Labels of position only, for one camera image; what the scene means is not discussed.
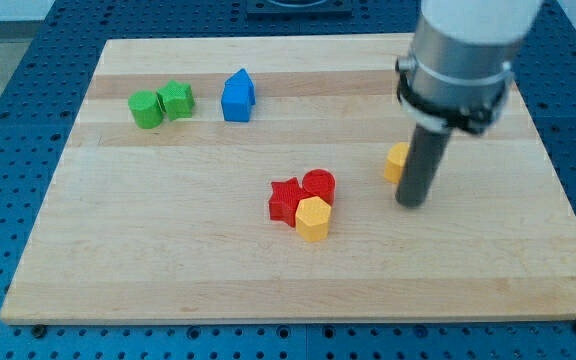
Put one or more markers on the green star block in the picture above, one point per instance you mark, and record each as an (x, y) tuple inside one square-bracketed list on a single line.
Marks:
[(176, 99)]

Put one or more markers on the red star block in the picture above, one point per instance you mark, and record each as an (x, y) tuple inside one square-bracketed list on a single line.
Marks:
[(285, 199)]

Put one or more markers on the light wooden board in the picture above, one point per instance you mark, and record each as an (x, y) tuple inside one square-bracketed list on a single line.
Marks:
[(171, 225)]

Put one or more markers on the yellow heart block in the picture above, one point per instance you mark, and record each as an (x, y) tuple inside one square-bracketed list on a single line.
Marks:
[(395, 162)]

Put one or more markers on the red cylinder block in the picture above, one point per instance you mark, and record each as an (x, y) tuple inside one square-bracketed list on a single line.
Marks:
[(321, 183)]

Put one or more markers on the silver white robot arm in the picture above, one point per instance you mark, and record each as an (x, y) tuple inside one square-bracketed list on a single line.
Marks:
[(458, 69)]

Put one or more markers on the green cylinder block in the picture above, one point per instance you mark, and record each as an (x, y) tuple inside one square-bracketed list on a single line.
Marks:
[(145, 109)]

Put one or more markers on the yellow hexagon block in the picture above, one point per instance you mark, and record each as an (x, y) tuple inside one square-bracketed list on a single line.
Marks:
[(312, 219)]

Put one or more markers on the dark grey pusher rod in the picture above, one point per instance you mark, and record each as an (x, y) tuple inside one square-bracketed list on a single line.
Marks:
[(422, 162)]

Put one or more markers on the blue house-shaped block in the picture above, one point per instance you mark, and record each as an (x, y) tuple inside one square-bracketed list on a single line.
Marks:
[(238, 97)]

